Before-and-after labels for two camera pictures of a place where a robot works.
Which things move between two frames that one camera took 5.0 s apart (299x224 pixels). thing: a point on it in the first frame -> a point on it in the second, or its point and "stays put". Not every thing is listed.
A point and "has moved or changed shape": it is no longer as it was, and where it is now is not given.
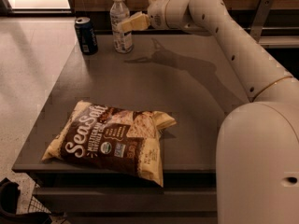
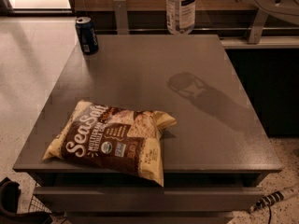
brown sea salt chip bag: (111, 139) stays put
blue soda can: (86, 35) stays put
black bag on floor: (8, 198) stays put
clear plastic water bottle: (123, 41) has moved or changed shape
